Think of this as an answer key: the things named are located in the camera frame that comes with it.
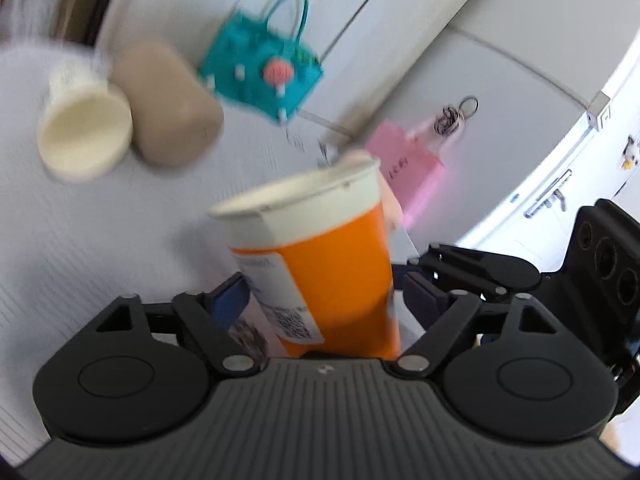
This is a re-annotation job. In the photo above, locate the person's hand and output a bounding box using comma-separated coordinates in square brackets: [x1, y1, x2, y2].
[338, 150, 404, 234]

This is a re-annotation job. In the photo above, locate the white paper cup green print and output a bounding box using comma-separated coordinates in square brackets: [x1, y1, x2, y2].
[37, 60, 134, 183]

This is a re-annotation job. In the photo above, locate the small toy door ornament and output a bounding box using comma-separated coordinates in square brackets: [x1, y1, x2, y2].
[622, 136, 640, 170]

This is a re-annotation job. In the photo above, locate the orange and white paper cup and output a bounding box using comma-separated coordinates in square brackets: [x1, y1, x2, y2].
[209, 156, 400, 360]

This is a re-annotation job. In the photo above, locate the black cable bundle on hook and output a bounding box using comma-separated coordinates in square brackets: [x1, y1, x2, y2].
[432, 95, 481, 137]

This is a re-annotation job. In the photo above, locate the white wardrobe cabinet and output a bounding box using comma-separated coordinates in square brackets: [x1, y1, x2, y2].
[96, 0, 469, 134]

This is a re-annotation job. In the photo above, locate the beige plastic cup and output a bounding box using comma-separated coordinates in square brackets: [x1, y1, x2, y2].
[111, 39, 224, 168]

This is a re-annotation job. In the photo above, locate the teal felt handbag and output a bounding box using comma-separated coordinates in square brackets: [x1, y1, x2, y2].
[198, 0, 323, 125]

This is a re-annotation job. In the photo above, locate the white door with handle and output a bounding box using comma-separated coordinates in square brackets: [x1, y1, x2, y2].
[458, 38, 639, 271]

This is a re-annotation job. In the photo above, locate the pink paper gift bag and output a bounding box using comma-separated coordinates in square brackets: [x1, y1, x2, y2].
[366, 120, 445, 231]

